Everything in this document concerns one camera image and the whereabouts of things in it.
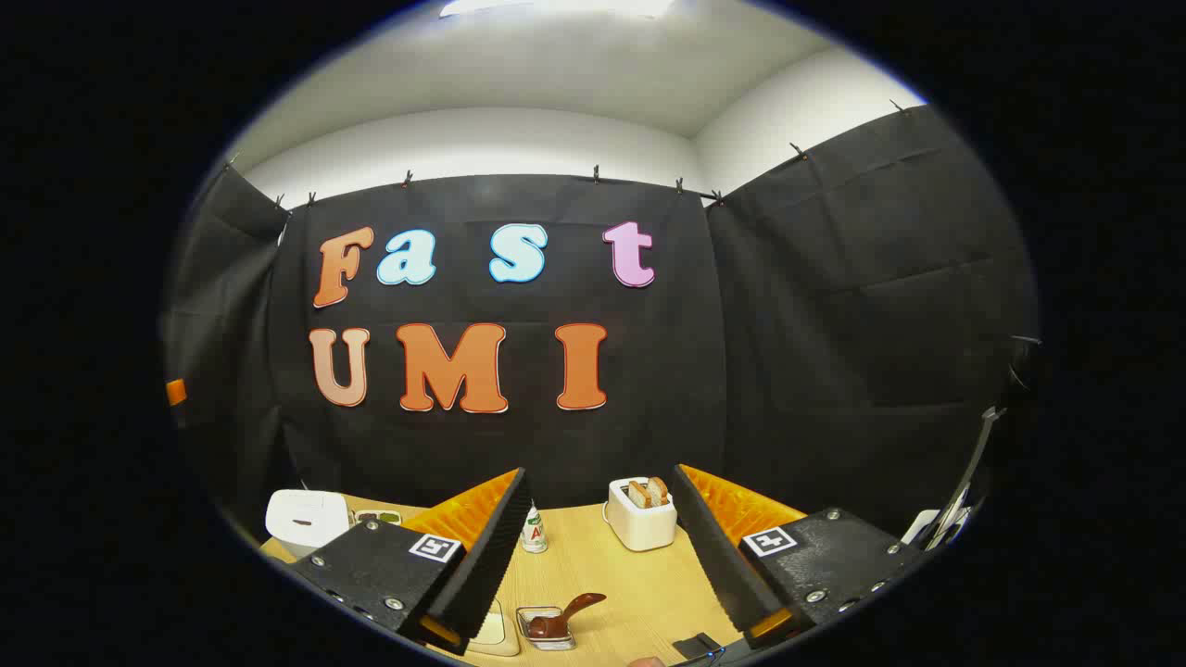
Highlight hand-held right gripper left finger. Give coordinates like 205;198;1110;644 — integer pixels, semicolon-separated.
289;467;533;657

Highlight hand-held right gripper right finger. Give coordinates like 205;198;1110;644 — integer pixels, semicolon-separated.
669;463;929;651

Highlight brown wooden spoon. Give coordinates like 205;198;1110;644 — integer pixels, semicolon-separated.
528;593;608;640

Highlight metal wire chopstick holder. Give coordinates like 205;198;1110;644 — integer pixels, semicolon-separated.
516;606;577;651

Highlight white rice cooker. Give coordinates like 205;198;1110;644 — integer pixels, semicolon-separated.
265;489;351;560

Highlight white toaster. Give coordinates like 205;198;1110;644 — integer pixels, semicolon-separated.
604;478;678;553

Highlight clear plastic tray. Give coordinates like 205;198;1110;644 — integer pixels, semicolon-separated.
466;598;522;658

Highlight black backdrop cloth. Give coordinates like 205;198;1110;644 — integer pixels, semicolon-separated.
162;104;1041;547

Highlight white flat object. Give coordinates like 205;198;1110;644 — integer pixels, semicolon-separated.
903;508;969;549

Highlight ceiling light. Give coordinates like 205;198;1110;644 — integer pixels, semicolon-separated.
438;0;677;19

